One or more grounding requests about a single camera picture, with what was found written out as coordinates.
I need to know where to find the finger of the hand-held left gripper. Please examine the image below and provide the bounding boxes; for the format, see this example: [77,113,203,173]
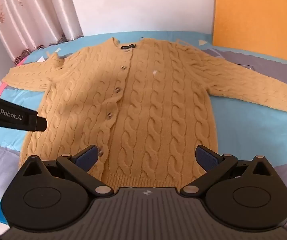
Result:
[36,115,48,132]

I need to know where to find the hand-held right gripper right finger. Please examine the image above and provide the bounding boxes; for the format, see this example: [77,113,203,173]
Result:
[180,145,276,197]

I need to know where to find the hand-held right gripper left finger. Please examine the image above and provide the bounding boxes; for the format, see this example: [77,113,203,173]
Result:
[21,145,115,196]

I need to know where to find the yellow cable-knit cardigan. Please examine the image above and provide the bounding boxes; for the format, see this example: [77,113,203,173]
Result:
[2,37,287,188]

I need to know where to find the pink hoop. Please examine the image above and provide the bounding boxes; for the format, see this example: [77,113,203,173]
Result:
[0,81,11,98]

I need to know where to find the blue and grey printed bedsheet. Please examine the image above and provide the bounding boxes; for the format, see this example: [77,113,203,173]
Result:
[0,30,287,230]

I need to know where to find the pink patterned curtain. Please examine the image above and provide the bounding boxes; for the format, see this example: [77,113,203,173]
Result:
[0,0,84,66]

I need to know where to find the orange board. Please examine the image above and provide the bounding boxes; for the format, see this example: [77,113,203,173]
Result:
[212,0,287,64]

